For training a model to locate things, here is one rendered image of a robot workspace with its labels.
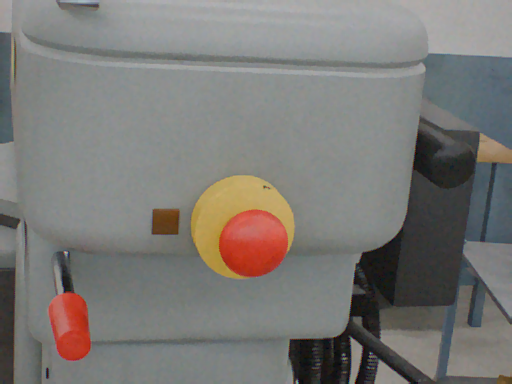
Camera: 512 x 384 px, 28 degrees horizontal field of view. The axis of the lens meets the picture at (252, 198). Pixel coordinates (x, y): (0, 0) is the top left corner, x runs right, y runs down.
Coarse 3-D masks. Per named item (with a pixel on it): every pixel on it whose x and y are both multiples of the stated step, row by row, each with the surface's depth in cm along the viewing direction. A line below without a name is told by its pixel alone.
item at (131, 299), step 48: (48, 288) 71; (96, 288) 72; (144, 288) 73; (192, 288) 74; (240, 288) 75; (288, 288) 76; (336, 288) 76; (48, 336) 72; (96, 336) 73; (144, 336) 74; (192, 336) 75; (240, 336) 76; (288, 336) 77
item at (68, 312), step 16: (64, 256) 70; (64, 272) 67; (64, 288) 64; (64, 304) 61; (80, 304) 61; (64, 320) 59; (80, 320) 59; (64, 336) 58; (80, 336) 58; (64, 352) 58; (80, 352) 58
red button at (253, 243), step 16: (240, 224) 58; (256, 224) 58; (272, 224) 58; (224, 240) 58; (240, 240) 58; (256, 240) 58; (272, 240) 58; (224, 256) 58; (240, 256) 58; (256, 256) 58; (272, 256) 58; (240, 272) 59; (256, 272) 59
